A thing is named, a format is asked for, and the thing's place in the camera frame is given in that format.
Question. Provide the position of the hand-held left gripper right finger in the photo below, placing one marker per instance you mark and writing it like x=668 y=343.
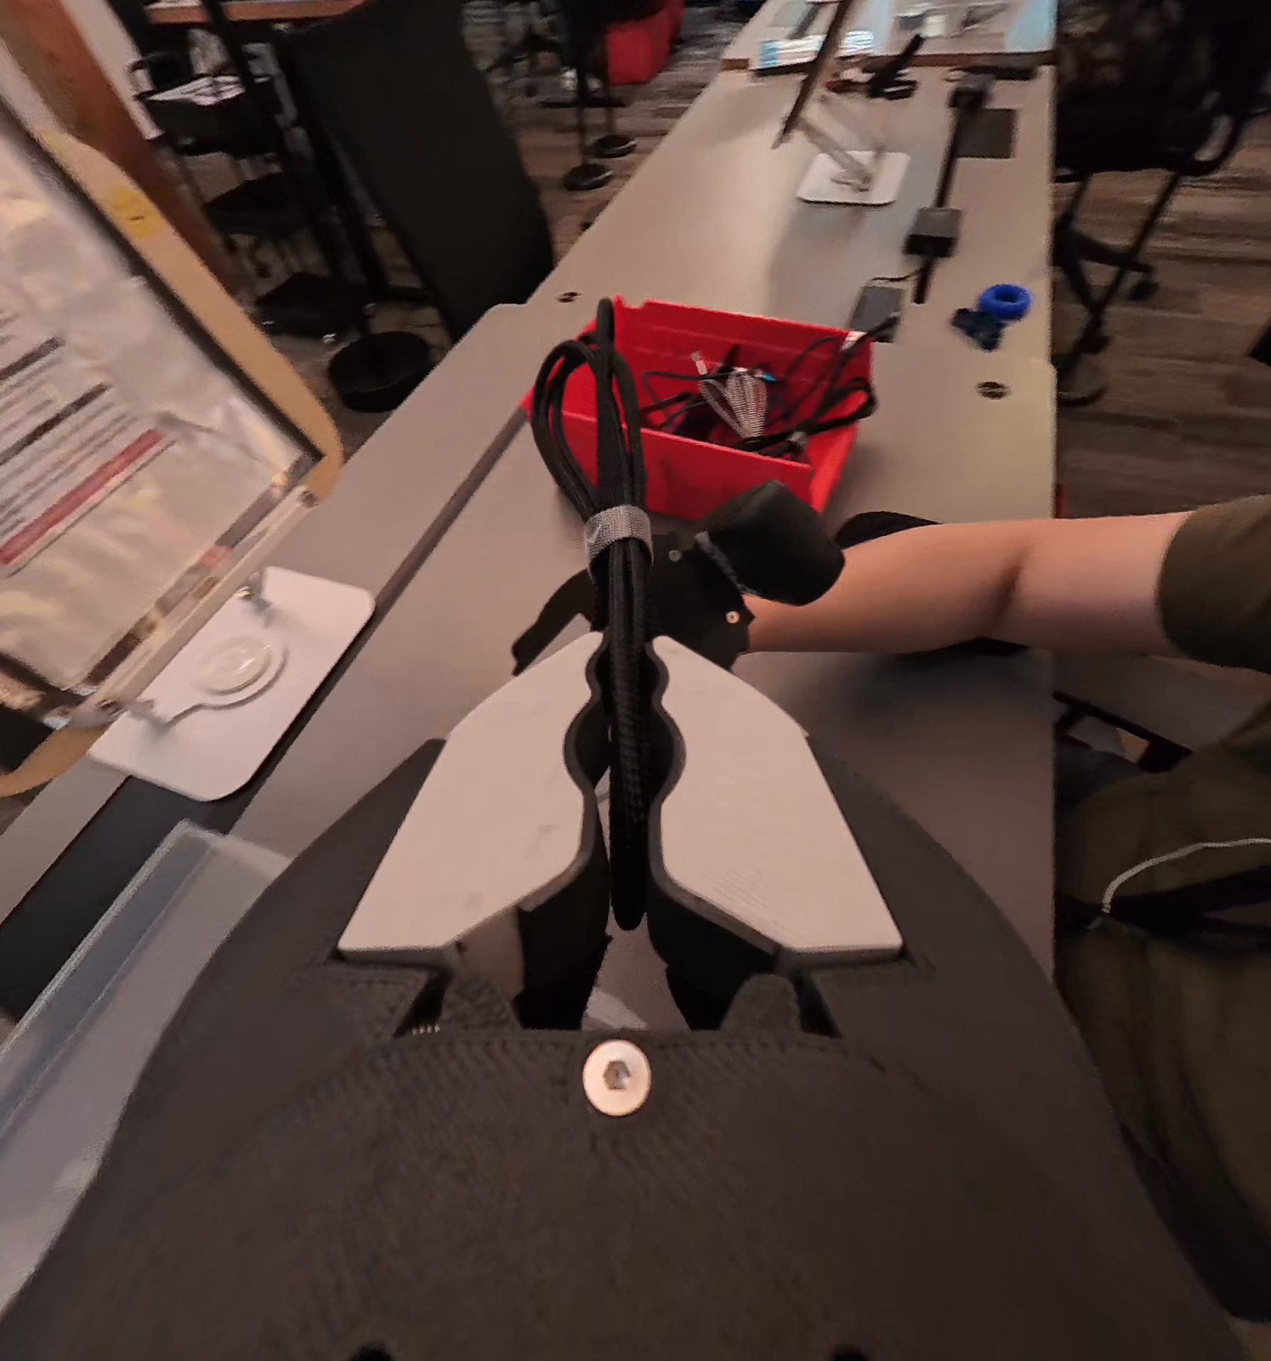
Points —
x=773 y=840

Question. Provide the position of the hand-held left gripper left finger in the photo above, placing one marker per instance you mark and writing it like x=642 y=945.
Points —
x=475 y=840

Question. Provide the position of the red plastic bin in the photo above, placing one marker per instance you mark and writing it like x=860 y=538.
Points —
x=763 y=474

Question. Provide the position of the clear acrylic organizer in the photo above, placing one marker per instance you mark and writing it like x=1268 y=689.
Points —
x=60 y=1011

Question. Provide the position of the person's right forearm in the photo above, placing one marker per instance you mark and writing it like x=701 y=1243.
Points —
x=964 y=586

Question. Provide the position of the grey USB hub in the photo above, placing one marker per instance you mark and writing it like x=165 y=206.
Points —
x=874 y=304

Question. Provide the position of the black rounded pad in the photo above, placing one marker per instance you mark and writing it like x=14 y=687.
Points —
x=879 y=530

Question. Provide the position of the dark blue object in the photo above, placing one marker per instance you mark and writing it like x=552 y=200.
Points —
x=1007 y=300

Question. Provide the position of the small black device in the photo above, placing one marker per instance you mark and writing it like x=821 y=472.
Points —
x=932 y=229

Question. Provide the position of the white flat device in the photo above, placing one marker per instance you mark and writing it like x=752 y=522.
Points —
x=852 y=176

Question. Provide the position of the grey chair armrest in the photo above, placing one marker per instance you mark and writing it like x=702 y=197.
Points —
x=1145 y=692

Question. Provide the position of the wooden stand board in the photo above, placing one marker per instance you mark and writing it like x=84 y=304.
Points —
x=324 y=453

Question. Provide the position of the black round base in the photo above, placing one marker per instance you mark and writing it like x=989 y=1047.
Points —
x=380 y=372

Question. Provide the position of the black column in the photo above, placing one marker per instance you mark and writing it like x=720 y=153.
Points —
x=422 y=160

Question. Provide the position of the printed instruction sheet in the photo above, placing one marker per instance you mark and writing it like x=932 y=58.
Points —
x=60 y=427

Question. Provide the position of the black office chair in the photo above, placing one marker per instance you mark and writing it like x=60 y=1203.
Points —
x=1156 y=107

